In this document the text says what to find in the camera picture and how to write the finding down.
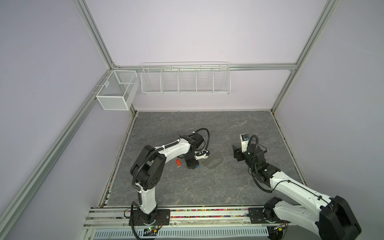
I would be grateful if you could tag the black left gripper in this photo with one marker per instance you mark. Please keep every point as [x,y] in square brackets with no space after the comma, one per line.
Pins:
[192,165]

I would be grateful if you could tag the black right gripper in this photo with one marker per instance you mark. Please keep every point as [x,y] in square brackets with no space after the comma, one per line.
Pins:
[238,153]

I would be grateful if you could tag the red key tag with key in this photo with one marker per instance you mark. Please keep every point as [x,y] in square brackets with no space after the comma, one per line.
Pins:
[179,164]

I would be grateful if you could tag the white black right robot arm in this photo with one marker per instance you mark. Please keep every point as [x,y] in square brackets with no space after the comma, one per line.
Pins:
[329,218]

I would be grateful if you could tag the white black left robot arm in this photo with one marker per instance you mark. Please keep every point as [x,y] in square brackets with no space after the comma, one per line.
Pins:
[149,165]

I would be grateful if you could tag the small white mesh basket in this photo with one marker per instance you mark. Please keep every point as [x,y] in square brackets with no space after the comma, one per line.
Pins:
[118,90]

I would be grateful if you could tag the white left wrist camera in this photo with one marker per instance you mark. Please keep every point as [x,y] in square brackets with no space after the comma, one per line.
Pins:
[203,154]

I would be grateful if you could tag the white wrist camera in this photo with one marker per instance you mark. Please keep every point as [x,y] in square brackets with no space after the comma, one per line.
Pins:
[245,138]
[203,154]

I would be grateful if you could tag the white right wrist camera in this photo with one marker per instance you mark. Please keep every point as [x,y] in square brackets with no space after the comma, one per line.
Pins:
[245,138]

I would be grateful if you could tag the white vented cable duct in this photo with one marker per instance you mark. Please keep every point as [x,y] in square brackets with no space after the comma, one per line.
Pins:
[186,233]

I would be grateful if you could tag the long white wire basket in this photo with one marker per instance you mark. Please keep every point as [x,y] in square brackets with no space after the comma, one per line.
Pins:
[196,78]

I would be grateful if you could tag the aluminium base rail with beads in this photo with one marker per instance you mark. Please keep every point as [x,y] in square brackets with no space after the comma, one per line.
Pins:
[182,217]

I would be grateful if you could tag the aluminium frame corner post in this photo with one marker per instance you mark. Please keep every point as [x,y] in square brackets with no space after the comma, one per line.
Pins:
[319,27]

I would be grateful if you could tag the left aluminium frame post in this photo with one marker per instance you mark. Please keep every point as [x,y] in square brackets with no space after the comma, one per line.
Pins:
[87,18]

